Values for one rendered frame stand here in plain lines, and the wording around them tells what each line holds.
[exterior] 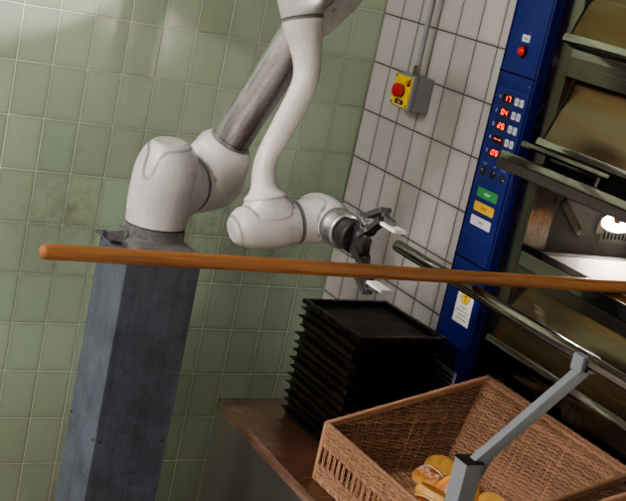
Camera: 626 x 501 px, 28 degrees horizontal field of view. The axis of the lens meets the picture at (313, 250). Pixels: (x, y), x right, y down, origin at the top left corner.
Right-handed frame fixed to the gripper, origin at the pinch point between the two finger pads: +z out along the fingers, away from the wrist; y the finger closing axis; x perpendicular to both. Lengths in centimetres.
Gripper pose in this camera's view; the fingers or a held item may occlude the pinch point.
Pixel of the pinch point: (391, 260)
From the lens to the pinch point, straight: 270.1
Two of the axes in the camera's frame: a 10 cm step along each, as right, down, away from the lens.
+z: 4.4, 3.1, -8.4
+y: -2.0, 9.5, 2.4
